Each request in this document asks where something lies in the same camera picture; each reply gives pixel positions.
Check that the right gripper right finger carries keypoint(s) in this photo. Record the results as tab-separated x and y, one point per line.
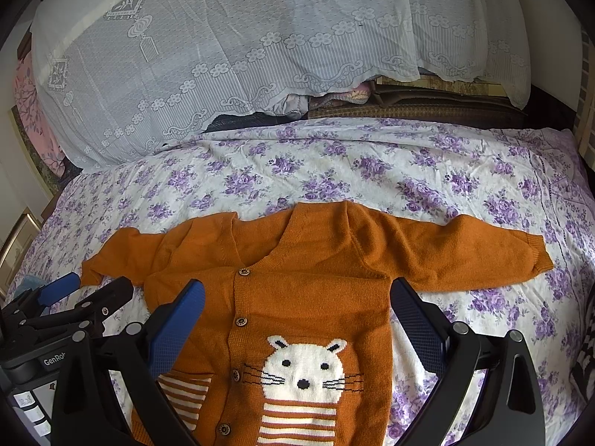
508	411

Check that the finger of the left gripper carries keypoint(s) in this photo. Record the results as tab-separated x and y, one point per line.
100	299
47	295

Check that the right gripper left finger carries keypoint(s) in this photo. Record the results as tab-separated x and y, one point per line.
86	410

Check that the orange knitted cat cardigan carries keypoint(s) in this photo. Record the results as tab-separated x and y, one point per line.
294	345

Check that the light blue fuzzy cloth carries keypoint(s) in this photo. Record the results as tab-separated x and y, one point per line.
29	283

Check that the pink floral hanging cloth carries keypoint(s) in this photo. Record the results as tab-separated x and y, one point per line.
33	120

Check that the white lace cover cloth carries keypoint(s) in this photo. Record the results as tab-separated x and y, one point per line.
119	79

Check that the stacked folded blankets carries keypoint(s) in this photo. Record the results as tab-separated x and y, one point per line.
476	104

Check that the gold picture frame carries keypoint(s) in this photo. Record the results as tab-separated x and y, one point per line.
16	246

